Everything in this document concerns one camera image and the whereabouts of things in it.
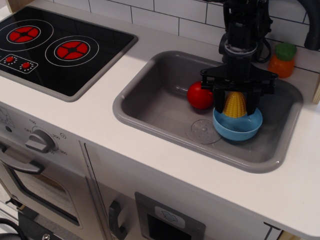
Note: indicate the orange toy carrot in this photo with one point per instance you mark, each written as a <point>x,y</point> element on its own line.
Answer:
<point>282,62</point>

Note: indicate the grey cabinet door handle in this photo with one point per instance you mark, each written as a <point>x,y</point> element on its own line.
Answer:
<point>118,232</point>

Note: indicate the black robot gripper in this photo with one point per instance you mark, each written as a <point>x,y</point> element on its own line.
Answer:
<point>238,74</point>

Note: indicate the grey toy sink basin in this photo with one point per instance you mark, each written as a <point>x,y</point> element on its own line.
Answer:
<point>155,102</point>

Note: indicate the grey oven dial knob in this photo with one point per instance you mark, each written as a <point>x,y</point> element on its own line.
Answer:
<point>40,142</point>

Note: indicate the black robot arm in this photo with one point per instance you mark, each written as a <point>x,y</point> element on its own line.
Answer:
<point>247,22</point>

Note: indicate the light blue plastic bowl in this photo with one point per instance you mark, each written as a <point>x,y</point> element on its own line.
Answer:
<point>237,129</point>

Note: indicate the grey dishwasher control panel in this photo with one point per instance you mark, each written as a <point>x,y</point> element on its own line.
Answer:
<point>160,222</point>

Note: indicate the yellow toy corn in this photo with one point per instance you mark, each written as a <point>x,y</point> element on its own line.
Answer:
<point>235,105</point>

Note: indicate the black toy stovetop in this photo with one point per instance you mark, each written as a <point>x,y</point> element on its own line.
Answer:
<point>58,55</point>

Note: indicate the white toy oven door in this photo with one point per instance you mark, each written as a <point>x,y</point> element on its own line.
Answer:
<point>60,194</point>

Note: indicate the red toy tomato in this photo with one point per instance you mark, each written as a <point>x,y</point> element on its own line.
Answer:
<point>199,98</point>

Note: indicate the grey oven door handle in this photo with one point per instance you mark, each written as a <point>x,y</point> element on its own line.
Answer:
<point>33,167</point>

